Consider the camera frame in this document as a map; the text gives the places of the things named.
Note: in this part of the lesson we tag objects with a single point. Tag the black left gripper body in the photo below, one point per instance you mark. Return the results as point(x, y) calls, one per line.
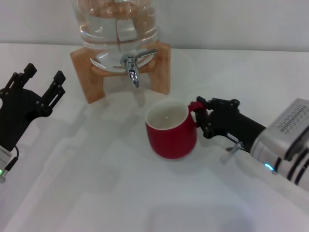
point(17, 113)

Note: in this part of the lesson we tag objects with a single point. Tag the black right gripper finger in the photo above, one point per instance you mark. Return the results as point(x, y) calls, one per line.
point(222, 104)
point(205, 120)

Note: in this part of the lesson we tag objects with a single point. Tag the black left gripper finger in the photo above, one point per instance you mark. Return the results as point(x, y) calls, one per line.
point(30, 70)
point(59, 77)

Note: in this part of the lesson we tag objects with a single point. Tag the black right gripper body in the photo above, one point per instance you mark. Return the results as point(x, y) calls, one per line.
point(231, 125)

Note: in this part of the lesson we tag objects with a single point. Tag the red ceramic cup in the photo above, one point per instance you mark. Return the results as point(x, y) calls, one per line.
point(171, 142)

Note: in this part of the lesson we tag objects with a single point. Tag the chrome faucet with lever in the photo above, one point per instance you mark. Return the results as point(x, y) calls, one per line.
point(132, 72)

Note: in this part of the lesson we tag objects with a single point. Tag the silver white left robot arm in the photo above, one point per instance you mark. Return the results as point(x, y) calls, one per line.
point(3, 160)

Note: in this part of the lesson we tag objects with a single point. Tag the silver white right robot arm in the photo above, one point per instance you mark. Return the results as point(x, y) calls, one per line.
point(272, 152)

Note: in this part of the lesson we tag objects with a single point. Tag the wooden dispenser stand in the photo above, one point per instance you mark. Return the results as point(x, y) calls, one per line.
point(93, 82)

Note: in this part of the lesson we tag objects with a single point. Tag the clear glass water dispenser jar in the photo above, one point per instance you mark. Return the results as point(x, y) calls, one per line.
point(116, 24)

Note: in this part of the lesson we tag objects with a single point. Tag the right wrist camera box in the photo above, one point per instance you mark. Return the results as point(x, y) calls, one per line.
point(289, 123)

